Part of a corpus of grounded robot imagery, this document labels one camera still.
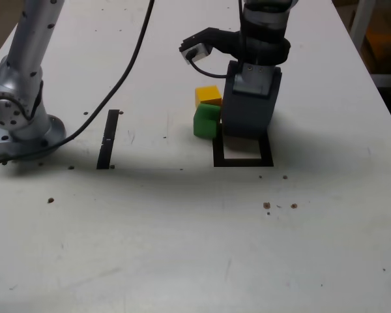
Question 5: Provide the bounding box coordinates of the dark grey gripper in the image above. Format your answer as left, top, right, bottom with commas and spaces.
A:
221, 60, 283, 142

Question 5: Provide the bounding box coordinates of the green cube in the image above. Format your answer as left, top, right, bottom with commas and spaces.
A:
193, 103, 222, 140

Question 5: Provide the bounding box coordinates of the yellow cube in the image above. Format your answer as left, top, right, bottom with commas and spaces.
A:
194, 85, 223, 108

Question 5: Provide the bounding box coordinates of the black tape square outline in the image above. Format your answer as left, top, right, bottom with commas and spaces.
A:
212, 132, 274, 168

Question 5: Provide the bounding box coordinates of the black tape strip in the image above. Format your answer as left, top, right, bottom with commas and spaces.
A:
96, 109, 121, 170

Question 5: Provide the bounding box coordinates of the yellow-brown cardboard box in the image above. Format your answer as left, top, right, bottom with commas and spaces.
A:
364, 24, 391, 74

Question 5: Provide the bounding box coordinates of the white gripper camera box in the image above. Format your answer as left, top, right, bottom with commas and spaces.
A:
178, 27, 242, 65

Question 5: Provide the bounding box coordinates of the black cable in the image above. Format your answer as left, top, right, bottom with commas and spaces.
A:
0, 0, 231, 168

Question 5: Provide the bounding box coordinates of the white metal frame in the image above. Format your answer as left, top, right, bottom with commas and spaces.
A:
349, 0, 391, 88

